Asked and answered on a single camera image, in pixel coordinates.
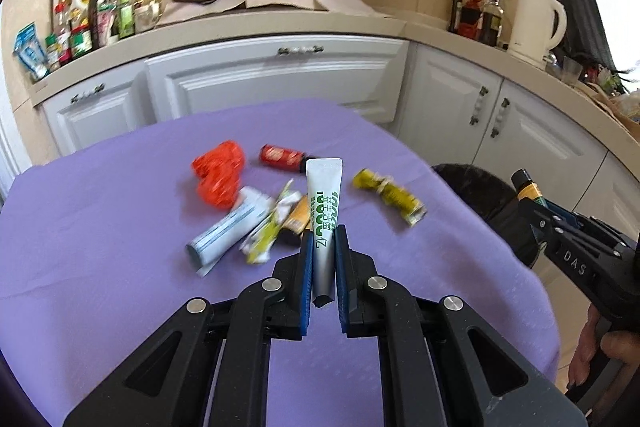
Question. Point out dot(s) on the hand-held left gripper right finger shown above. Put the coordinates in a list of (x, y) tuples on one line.
[(342, 282)]

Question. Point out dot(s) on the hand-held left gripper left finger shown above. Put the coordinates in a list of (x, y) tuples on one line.
[(306, 287)]

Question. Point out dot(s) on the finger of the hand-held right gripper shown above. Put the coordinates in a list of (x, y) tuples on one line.
[(565, 219), (535, 227)]

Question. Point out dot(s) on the dark bottle green label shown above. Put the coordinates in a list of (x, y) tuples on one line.
[(529, 191)]

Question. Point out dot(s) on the black-lined trash bin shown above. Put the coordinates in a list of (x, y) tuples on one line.
[(475, 207)]

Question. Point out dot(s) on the yellow-green wrapper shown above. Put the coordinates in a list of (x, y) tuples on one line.
[(265, 237)]

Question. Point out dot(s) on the amber bottle yellow label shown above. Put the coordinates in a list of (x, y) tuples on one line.
[(297, 217)]

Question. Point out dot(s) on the white green tube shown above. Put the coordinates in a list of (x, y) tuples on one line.
[(325, 207)]

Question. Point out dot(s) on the large white tube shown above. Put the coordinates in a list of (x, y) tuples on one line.
[(225, 232)]

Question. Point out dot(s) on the yellow wrapper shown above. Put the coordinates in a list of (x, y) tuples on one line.
[(387, 192)]

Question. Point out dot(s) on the red label bottle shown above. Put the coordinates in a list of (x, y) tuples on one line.
[(280, 156)]

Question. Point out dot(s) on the orange plastic bag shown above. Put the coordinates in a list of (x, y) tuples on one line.
[(217, 167)]

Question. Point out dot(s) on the person's right hand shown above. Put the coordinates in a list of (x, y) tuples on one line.
[(582, 347)]

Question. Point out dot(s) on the white cabinet door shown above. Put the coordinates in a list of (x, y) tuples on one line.
[(615, 192), (440, 107), (95, 122), (545, 142)]

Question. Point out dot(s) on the brown paper bag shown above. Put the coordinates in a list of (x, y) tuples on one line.
[(620, 107)]

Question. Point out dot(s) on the clear glass cup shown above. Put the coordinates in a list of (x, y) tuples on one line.
[(572, 71)]

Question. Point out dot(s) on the purple tablecloth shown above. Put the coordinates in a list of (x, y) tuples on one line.
[(125, 227)]

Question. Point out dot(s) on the white electric kettle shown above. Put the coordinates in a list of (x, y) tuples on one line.
[(532, 27)]

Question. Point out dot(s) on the white cabinet drawer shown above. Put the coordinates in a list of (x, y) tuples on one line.
[(275, 82)]

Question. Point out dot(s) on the red packaged bottle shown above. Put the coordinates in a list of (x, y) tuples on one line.
[(470, 19)]

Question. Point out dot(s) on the dark olive oil bottle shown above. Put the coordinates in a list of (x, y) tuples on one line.
[(455, 12)]

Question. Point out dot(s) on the beige kitchen countertop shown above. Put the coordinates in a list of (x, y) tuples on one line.
[(300, 29)]

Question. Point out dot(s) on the white cloth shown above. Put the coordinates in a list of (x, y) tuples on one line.
[(340, 4)]

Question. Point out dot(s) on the white stove cover paper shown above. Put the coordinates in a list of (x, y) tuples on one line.
[(200, 9)]

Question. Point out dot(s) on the group of condiment bottles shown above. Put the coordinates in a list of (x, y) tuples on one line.
[(80, 32)]

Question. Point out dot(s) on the blue white packet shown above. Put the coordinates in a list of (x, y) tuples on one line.
[(31, 52)]

